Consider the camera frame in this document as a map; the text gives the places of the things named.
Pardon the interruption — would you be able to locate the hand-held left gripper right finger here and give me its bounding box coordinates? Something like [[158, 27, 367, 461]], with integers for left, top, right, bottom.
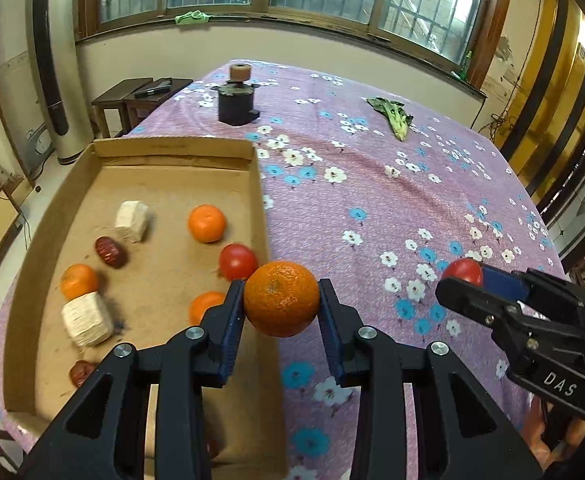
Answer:
[[319, 278, 543, 480]]

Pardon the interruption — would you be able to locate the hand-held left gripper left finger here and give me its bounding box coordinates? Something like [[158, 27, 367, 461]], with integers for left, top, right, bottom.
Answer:
[[17, 280, 246, 480]]

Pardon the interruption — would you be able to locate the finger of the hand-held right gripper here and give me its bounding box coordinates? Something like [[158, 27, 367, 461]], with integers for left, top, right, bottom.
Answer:
[[435, 277, 523, 341], [481, 264, 585, 316]]

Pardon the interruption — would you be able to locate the red tomato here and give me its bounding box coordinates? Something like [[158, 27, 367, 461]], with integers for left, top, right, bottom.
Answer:
[[218, 243, 259, 282], [443, 258, 484, 288]]

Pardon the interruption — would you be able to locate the orange mandarin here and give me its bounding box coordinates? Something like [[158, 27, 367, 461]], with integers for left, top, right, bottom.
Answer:
[[187, 204, 227, 244], [60, 264, 100, 301], [188, 291, 227, 326], [243, 260, 321, 338]]

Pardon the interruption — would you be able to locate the dried red date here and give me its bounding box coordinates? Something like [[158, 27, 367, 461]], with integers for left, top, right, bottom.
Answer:
[[95, 236, 127, 268], [69, 360, 97, 388]]

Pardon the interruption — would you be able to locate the peeled sugarcane chunk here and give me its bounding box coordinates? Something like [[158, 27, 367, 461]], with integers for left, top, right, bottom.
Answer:
[[115, 201, 150, 245], [61, 292, 114, 348]]

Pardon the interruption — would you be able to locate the shallow cardboard box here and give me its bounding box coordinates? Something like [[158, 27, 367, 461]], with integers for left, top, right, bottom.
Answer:
[[3, 135, 289, 480]]

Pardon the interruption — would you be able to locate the person's right hand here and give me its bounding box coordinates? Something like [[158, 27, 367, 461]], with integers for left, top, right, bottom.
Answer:
[[521, 395, 585, 471]]

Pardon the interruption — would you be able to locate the purple floral tablecloth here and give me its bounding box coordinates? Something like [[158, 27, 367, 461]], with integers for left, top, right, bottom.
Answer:
[[0, 59, 568, 480]]

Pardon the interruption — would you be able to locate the green leafy vegetable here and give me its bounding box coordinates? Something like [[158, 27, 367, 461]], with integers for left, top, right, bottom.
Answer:
[[367, 97, 414, 142]]

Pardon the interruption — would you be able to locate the black stand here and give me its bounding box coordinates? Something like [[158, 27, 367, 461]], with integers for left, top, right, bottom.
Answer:
[[216, 81, 260, 125]]

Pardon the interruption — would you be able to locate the small dark wooden table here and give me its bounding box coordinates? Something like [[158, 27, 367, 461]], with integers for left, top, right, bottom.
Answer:
[[91, 77, 193, 138]]

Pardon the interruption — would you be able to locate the cream tower air conditioner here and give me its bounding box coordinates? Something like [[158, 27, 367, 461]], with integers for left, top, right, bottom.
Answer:
[[0, 0, 96, 166]]

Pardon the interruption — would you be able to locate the yellow wooden door frame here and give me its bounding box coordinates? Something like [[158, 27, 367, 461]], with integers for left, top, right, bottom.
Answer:
[[497, 0, 585, 211]]

